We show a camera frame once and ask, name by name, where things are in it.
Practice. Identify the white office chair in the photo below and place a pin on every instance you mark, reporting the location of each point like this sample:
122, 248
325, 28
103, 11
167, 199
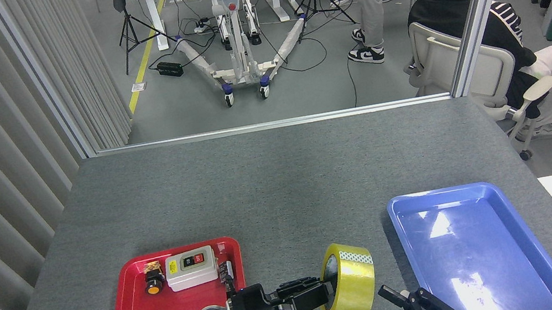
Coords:
439, 60

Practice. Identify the blue plastic tray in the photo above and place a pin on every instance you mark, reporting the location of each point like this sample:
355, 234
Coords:
469, 235

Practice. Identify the black orange push button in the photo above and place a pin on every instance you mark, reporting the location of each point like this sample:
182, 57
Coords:
154, 282

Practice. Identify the black power adapter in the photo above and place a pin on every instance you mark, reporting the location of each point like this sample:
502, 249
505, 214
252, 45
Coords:
169, 69

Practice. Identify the yellow tape roll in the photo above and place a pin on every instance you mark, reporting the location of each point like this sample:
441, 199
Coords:
354, 288

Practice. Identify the silver horizontal rail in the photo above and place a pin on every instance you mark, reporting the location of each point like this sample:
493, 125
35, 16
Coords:
271, 124

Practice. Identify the silver slanted post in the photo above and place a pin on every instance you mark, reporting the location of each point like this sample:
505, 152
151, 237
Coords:
41, 76
480, 3

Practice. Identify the white power strip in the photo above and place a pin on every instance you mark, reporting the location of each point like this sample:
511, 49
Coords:
202, 27

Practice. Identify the white stand on wheels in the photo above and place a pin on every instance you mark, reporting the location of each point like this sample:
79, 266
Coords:
228, 6

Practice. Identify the grey on-off switch box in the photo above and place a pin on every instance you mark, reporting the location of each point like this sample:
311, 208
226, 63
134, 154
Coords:
191, 270

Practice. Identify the seated person in chair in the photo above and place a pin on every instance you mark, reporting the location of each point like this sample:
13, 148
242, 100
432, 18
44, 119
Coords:
453, 7

